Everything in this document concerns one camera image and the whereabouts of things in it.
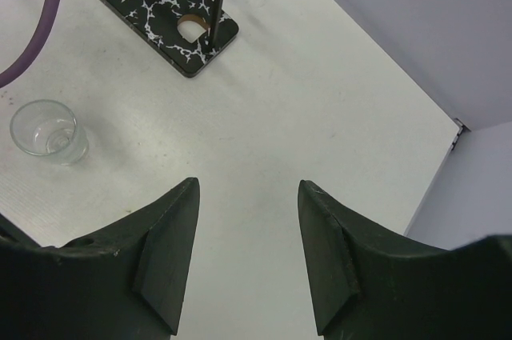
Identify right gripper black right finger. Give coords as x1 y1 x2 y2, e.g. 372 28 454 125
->
298 181 511 339

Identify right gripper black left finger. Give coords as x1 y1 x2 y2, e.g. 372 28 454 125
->
1 178 199 339

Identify short clear glass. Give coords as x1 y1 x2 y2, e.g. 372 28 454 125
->
10 99 90 166

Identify gold wine glass rack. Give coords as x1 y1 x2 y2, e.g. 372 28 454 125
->
101 0 239 78

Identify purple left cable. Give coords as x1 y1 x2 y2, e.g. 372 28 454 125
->
0 0 65 87

